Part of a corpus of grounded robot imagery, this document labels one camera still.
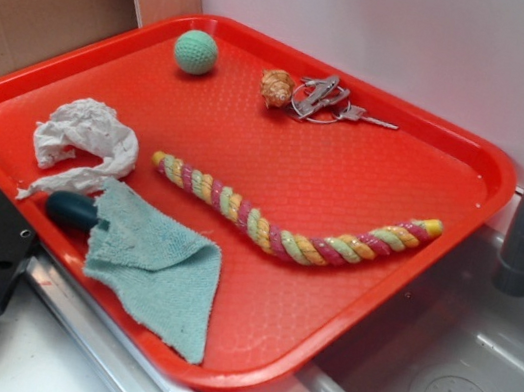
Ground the multicolour twisted rope toy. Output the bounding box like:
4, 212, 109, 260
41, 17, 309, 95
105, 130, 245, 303
151, 150, 444, 267

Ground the silver key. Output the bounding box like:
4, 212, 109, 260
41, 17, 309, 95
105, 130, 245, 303
335, 105, 399, 130

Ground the gray sink basin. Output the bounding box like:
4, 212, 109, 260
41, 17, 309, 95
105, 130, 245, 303
299, 228, 524, 392

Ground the silver carabiner keyring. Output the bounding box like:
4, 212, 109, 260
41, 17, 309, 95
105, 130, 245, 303
288, 75, 351, 124

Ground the teal terry cloth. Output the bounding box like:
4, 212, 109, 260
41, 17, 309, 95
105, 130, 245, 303
83, 179, 222, 365

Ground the red plastic tray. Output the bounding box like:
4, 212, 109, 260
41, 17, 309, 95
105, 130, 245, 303
0, 16, 516, 390

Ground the orange seashell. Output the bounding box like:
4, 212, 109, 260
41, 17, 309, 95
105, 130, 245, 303
259, 69, 295, 109

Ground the green textured ball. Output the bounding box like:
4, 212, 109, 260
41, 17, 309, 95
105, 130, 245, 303
174, 30, 219, 76

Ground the crumpled white paper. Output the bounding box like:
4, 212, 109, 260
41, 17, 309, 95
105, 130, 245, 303
16, 98, 140, 200

